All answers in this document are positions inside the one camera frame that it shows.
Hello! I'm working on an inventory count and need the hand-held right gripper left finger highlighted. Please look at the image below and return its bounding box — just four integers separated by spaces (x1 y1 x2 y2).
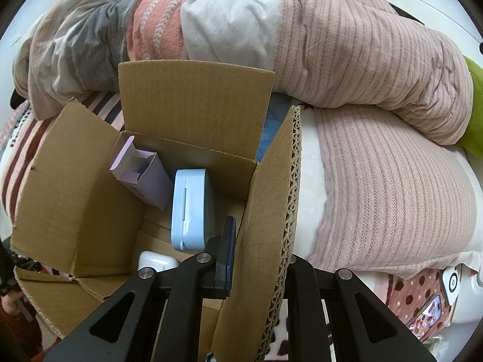
44 216 238 362

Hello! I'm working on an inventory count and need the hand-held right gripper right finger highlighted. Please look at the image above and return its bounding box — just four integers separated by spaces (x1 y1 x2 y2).
280 255 438 362

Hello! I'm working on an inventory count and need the light blue plastic case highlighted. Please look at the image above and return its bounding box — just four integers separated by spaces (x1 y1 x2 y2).
171 168 216 252

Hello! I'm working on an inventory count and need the white earbuds case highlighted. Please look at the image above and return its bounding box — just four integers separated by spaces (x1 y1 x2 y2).
137 250 179 272

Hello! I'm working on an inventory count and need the purple paper carton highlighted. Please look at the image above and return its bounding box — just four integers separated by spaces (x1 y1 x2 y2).
110 136 173 211

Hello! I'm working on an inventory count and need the brown cardboard box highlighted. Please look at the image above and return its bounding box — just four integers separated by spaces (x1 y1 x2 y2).
11 60 302 362

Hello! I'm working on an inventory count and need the pink polka dot cloth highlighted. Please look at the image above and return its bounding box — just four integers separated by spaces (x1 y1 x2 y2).
389 268 453 329

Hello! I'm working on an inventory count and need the smartphone with picture case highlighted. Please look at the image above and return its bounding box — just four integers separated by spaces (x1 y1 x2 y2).
407 294 443 341

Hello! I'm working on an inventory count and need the white round device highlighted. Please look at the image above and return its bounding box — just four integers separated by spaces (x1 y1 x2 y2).
442 265 462 295

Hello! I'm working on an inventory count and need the pink striped quilt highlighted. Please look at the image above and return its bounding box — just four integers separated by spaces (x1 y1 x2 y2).
180 0 477 277

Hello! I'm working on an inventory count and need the orange patterned blanket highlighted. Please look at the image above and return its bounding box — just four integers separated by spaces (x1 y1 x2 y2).
126 0 207 62

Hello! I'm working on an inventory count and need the green pillow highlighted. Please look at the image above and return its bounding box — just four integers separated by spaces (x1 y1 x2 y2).
457 56 483 155

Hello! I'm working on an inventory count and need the grey striped cloth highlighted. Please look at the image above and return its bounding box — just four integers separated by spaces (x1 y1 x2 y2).
56 0 146 84

